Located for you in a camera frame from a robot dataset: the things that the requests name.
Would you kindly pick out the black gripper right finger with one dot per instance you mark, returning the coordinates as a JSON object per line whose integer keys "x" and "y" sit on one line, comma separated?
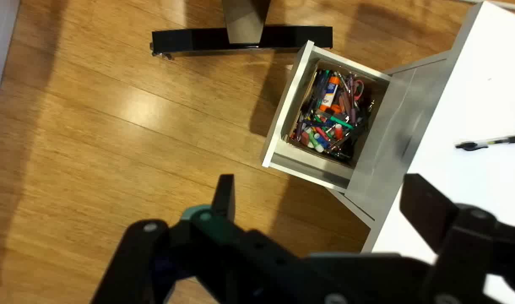
{"x": 465, "y": 246}

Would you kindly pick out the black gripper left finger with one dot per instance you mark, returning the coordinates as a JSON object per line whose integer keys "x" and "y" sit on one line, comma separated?
{"x": 224, "y": 253}

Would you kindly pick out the black pen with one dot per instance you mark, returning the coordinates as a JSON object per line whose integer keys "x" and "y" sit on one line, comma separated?
{"x": 470, "y": 145}

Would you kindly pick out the grey metal cabinet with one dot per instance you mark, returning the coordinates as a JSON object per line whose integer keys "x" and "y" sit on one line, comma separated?
{"x": 398, "y": 140}

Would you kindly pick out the white open drawer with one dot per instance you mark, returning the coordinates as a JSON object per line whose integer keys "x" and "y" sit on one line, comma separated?
{"x": 285, "y": 111}

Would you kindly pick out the pile of coloured pens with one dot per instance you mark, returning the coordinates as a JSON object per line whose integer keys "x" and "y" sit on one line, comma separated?
{"x": 330, "y": 115}

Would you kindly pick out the black metal base bar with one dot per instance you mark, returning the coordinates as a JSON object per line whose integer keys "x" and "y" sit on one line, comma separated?
{"x": 190, "y": 40}

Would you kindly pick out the grey metal post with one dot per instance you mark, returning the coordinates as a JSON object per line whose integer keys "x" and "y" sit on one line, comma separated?
{"x": 244, "y": 18}

